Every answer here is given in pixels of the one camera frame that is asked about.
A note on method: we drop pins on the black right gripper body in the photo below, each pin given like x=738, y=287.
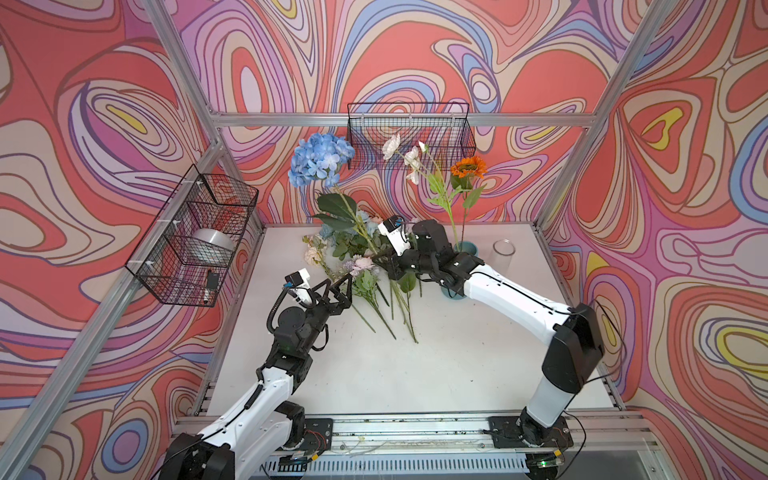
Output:
x=411, y=260

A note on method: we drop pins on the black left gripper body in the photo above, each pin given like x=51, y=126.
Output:
x=327, y=300

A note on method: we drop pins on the purple and pink mixed bouquet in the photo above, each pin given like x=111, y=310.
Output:
x=365, y=278

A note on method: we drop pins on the red gerbera flower stem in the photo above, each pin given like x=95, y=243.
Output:
x=402, y=290

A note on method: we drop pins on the orange gerbera flower stem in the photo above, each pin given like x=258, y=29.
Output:
x=466, y=178

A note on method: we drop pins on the white poppy flower stem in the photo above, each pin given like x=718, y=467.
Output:
x=422, y=165

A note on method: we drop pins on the bright blue hydrangea stem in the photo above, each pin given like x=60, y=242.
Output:
x=320, y=159

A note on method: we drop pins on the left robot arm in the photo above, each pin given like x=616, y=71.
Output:
x=264, y=419

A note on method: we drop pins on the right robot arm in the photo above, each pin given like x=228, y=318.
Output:
x=571, y=334

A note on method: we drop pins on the teal ceramic vase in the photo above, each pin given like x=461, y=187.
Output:
x=457, y=269

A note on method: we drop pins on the cream rose spray stem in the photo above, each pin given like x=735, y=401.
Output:
x=315, y=253

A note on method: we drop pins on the clear glass cup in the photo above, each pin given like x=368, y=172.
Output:
x=502, y=253

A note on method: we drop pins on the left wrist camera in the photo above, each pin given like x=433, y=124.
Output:
x=298, y=286

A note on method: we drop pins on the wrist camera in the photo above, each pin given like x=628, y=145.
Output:
x=298, y=286
x=393, y=229

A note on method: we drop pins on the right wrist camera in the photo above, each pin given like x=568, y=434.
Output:
x=393, y=229

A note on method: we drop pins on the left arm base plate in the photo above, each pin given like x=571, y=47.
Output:
x=315, y=435

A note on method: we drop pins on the black wire basket back wall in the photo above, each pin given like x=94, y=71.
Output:
x=381, y=132

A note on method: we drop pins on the black wire basket wall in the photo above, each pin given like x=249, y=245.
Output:
x=381, y=132
x=175, y=268

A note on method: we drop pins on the black wire basket left wall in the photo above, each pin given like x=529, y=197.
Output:
x=175, y=268

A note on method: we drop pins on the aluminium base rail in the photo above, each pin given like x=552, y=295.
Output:
x=607, y=444

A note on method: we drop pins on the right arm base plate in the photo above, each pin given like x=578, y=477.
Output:
x=515, y=432

